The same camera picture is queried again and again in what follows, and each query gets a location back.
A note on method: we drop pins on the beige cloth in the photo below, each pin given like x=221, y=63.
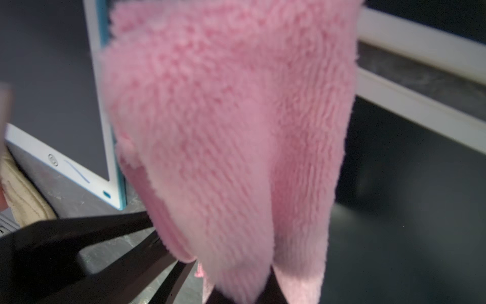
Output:
x=26, y=203

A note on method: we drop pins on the large blue drawing tablet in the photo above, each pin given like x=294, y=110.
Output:
x=49, y=55

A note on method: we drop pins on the white drawing tablet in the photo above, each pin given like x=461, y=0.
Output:
x=448, y=35
x=409, y=222

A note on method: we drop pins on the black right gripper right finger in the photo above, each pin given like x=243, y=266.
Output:
x=272, y=293

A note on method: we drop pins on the pink microfiber cloth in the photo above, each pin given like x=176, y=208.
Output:
x=230, y=120

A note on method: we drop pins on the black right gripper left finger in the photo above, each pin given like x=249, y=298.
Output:
x=216, y=297

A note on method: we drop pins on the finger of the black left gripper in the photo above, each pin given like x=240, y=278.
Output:
x=42, y=258
x=127, y=277

